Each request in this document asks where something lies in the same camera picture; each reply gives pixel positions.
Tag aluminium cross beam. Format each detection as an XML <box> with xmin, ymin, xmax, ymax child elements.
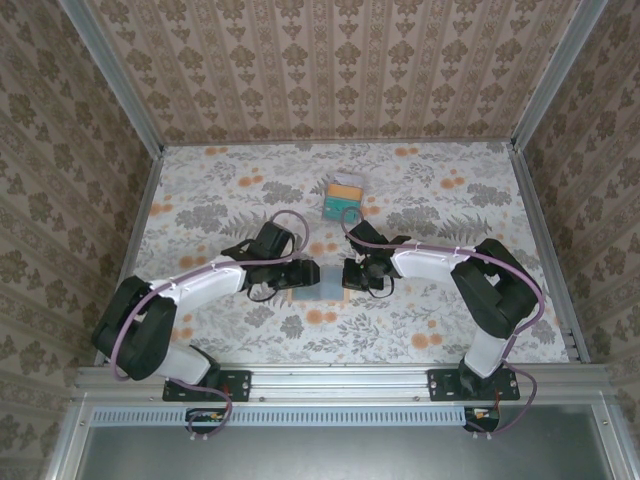
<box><xmin>69</xmin><ymin>363</ymin><xmax>619</xmax><ymax>404</ymax></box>

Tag aluminium frame post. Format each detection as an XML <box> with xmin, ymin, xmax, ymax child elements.
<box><xmin>62</xmin><ymin>0</ymin><xmax>166</xmax><ymax>157</ymax></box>
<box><xmin>510</xmin><ymin>0</ymin><xmax>599</xmax><ymax>151</ymax></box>

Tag black connector box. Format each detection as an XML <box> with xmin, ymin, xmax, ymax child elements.
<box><xmin>462</xmin><ymin>404</ymin><xmax>502</xmax><ymax>434</ymax></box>
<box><xmin>184</xmin><ymin>407</ymin><xmax>232</xmax><ymax>435</ymax></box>

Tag grey slotted cable duct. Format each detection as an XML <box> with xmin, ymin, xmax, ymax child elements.
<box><xmin>92</xmin><ymin>405</ymin><xmax>501</xmax><ymax>427</ymax></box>

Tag orange credit card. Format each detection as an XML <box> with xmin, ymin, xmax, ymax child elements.
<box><xmin>326</xmin><ymin>183</ymin><xmax>365</xmax><ymax>200</ymax></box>

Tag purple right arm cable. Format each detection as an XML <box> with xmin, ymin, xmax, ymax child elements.
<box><xmin>340</xmin><ymin>208</ymin><xmax>546</xmax><ymax>439</ymax></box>

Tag grey metal panel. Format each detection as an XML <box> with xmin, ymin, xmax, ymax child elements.
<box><xmin>44</xmin><ymin>399</ymin><xmax>640</xmax><ymax>480</ymax></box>

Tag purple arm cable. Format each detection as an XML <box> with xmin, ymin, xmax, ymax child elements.
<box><xmin>110</xmin><ymin>208</ymin><xmax>311</xmax><ymax>442</ymax></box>
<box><xmin>340</xmin><ymin>208</ymin><xmax>546</xmax><ymax>439</ymax></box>

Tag aluminium side rail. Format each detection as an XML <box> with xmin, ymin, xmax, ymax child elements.
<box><xmin>117</xmin><ymin>147</ymin><xmax>165</xmax><ymax>374</ymax></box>
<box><xmin>512</xmin><ymin>144</ymin><xmax>592</xmax><ymax>366</ymax></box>

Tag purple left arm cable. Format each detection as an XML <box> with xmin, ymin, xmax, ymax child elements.
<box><xmin>110</xmin><ymin>208</ymin><xmax>311</xmax><ymax>442</ymax></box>

